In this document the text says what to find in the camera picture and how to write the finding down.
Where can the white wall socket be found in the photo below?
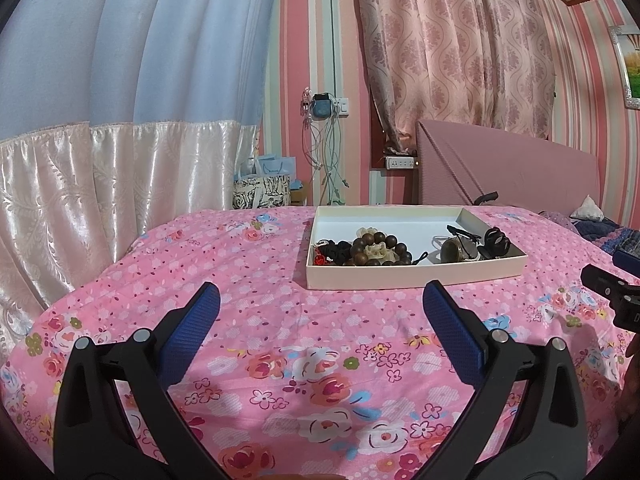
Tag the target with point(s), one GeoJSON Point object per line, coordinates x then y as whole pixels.
{"type": "Point", "coordinates": [342, 106]}

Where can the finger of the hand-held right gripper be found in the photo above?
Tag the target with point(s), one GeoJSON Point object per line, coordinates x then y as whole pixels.
{"type": "Point", "coordinates": [607, 282]}
{"type": "Point", "coordinates": [629, 260]}

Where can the white power strip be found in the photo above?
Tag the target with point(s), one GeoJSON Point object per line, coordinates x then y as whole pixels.
{"type": "Point", "coordinates": [400, 162]}

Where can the grey white pillow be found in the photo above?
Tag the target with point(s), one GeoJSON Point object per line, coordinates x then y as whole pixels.
{"type": "Point", "coordinates": [590, 210]}

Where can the pink floral bedsheet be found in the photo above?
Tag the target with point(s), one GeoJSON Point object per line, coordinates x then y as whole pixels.
{"type": "Point", "coordinates": [300, 340]}

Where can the black and white patterned bag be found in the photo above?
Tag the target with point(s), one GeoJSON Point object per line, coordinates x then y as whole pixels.
{"type": "Point", "coordinates": [262, 192]}

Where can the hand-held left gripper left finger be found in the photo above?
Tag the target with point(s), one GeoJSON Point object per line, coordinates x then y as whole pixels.
{"type": "Point", "coordinates": [192, 332]}

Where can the blue charger device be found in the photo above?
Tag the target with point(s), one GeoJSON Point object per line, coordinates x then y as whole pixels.
{"type": "Point", "coordinates": [321, 106]}

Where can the light blue gift bag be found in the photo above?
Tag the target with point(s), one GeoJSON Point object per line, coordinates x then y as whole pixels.
{"type": "Point", "coordinates": [275, 166]}

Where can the brown cardboard box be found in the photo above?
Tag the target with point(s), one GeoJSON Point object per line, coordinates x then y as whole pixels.
{"type": "Point", "coordinates": [298, 196]}

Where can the white shallow tray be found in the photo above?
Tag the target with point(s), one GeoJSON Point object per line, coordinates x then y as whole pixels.
{"type": "Point", "coordinates": [400, 275]}

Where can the brown hair clip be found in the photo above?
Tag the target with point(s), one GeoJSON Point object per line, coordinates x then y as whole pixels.
{"type": "Point", "coordinates": [470, 246]}

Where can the pink padded headboard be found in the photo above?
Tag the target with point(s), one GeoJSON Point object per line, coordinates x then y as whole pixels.
{"type": "Point", "coordinates": [515, 165]}

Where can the framed wall picture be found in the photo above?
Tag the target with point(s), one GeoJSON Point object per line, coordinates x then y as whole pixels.
{"type": "Point", "coordinates": [627, 65]}

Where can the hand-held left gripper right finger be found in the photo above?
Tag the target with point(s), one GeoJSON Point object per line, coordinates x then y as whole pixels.
{"type": "Point", "coordinates": [455, 335]}

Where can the dark blue knitted blanket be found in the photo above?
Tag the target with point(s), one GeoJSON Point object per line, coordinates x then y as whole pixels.
{"type": "Point", "coordinates": [615, 232]}

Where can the black scrunchie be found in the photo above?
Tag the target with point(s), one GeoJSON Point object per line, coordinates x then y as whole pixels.
{"type": "Point", "coordinates": [342, 252]}

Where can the pink patterned curtain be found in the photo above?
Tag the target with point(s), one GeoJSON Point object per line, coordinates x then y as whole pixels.
{"type": "Point", "coordinates": [450, 50]}

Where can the black hair claw clip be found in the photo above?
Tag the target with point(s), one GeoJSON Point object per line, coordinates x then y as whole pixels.
{"type": "Point", "coordinates": [495, 241]}

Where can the blue and white satin curtain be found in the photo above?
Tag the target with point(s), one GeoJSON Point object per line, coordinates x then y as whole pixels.
{"type": "Point", "coordinates": [125, 135]}

